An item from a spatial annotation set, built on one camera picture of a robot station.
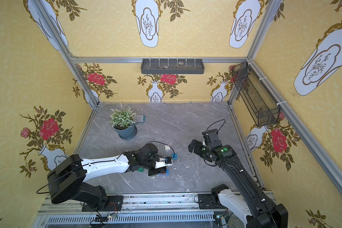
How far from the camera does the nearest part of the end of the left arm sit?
0.63m

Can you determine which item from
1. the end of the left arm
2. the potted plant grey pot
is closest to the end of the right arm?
the end of the left arm

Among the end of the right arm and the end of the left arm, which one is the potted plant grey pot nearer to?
the end of the left arm

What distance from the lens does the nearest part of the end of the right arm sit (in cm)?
54
